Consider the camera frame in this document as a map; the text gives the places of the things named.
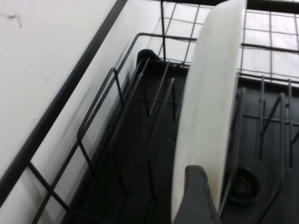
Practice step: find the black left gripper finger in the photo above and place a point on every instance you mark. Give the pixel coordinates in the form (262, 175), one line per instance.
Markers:
(198, 200)

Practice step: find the white round plate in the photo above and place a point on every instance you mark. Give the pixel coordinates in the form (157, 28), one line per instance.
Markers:
(210, 105)

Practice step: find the white black-grid tablecloth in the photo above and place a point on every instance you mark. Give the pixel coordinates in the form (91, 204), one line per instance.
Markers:
(257, 56)

